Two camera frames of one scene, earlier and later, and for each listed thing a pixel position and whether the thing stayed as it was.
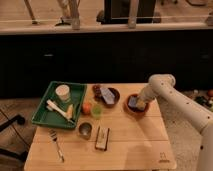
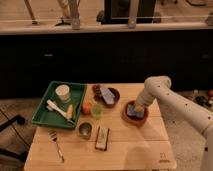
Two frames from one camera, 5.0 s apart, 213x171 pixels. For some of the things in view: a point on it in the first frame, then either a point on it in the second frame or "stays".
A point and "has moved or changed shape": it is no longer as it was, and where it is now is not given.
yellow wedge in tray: [69, 114] stays
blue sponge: [132, 102] to [131, 111]
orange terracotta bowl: [133, 112] has moved or changed shape
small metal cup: [85, 129] stays
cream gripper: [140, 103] stays
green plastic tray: [45, 116] stays
